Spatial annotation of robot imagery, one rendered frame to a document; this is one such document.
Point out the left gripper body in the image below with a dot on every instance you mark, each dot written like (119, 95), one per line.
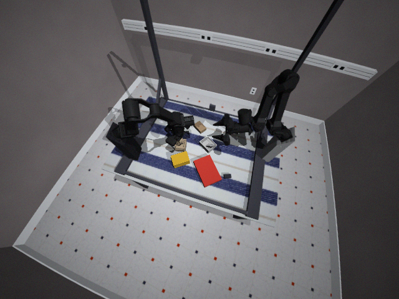
(226, 137)

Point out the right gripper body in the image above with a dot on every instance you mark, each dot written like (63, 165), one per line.
(177, 133)

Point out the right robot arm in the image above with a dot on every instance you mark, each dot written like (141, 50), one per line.
(131, 114)

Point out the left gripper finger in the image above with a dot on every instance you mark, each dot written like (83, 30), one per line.
(219, 123)
(219, 137)

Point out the yellow block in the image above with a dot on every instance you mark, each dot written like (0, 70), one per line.
(180, 159)

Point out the red flat rectangular slab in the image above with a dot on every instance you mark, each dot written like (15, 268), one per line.
(207, 170)

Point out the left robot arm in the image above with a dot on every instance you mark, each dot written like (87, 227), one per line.
(287, 82)

